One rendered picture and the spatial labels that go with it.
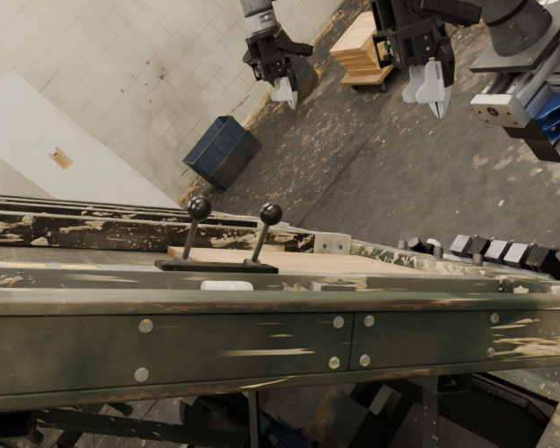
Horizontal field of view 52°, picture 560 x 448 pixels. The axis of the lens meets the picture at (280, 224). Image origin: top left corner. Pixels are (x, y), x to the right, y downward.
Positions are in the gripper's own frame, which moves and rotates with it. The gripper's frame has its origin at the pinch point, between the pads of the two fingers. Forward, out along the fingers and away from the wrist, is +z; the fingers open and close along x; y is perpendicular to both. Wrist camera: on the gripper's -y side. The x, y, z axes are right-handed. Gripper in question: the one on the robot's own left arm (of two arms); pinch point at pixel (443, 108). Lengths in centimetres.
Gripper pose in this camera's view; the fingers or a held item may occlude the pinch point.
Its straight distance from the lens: 94.3
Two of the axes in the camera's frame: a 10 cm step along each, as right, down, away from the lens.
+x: 3.6, 2.3, -9.0
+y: -8.8, 4.0, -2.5
